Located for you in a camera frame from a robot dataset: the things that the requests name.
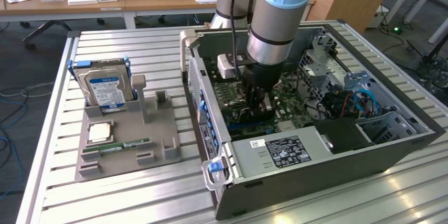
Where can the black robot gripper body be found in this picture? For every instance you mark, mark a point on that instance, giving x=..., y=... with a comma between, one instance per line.
x=260, y=82

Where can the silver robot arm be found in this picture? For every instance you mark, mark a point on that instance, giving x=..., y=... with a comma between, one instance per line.
x=272, y=11

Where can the CPU socket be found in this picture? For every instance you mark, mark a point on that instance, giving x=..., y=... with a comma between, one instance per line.
x=238, y=93

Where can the green motherboard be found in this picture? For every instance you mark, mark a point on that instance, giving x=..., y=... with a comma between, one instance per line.
x=290, y=113

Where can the metal disk bay cage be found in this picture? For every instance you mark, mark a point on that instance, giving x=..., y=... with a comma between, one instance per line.
x=314, y=77

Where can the grey power supply unit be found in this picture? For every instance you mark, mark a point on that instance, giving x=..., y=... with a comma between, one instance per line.
x=252, y=161

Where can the black plastic air shroud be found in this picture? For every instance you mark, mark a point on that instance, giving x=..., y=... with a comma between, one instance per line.
x=338, y=134

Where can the blue case latch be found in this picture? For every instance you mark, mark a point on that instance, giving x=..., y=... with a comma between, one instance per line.
x=213, y=168

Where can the open grey PC case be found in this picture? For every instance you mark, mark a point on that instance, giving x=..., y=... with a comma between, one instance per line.
x=314, y=182

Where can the hard disk with blue caddy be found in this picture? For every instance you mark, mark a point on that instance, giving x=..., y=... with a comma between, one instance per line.
x=104, y=90

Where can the green RAM stick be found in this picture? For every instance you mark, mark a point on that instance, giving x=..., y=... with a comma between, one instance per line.
x=114, y=146

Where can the silver CPU chip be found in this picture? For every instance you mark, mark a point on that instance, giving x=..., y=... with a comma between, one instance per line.
x=98, y=131

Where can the grey printed parts rack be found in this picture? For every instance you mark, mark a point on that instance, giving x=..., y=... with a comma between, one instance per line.
x=122, y=163

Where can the black stand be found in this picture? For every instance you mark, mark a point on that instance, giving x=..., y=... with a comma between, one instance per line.
x=433, y=51

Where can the black chair base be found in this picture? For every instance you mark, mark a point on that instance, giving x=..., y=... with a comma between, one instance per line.
x=45, y=28

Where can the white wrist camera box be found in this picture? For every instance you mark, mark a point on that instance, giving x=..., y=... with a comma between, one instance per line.
x=225, y=66

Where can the metal drive bracket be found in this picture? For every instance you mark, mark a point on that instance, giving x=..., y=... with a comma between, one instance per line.
x=394, y=127

